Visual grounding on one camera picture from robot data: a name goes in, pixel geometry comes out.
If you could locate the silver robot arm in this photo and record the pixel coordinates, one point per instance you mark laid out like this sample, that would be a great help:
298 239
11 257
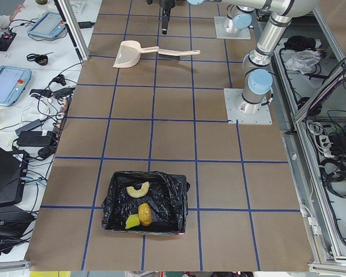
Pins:
258 81
238 18

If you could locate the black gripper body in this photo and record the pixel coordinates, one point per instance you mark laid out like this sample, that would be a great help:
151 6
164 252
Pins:
167 3

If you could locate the power strip with cables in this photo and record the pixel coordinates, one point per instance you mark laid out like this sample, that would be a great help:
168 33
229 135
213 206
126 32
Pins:
61 116

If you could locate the toy croissant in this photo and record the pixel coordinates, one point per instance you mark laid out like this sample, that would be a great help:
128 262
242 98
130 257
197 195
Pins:
137 193

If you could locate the black power adapter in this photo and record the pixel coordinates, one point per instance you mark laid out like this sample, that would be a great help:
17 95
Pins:
34 139

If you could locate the beige plastic dustpan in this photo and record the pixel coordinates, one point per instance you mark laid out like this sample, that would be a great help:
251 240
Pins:
129 53

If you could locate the blue teach pendant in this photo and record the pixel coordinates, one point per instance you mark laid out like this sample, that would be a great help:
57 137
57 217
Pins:
13 81
48 27

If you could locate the person's hand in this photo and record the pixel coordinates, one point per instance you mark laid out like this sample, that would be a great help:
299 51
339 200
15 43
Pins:
17 10

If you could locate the black lined trash bin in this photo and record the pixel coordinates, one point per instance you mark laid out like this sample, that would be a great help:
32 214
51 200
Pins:
167 197

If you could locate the white crumpled cloth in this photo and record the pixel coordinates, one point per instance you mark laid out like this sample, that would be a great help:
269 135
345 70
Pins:
303 61

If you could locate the beige brush with black bristles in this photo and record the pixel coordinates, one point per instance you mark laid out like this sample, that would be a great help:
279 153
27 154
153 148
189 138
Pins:
176 55

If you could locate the yellow cheese wedge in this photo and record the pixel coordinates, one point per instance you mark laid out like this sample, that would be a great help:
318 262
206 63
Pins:
132 221

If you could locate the blue teach pendant far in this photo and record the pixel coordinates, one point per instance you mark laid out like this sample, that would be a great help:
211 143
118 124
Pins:
48 27

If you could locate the blue teach pendant near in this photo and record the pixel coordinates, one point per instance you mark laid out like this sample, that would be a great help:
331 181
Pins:
13 81

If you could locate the aluminium frame post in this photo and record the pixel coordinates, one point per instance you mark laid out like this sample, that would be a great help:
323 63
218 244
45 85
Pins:
65 10

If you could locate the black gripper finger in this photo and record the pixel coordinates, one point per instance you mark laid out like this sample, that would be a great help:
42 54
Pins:
165 18

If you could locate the black laptop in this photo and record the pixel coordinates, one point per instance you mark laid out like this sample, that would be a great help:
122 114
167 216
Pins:
12 173

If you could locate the yellow bread roll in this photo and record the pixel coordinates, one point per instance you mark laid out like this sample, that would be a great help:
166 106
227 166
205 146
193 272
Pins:
145 214

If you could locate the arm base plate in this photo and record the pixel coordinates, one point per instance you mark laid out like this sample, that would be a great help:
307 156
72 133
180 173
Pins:
241 112
226 29

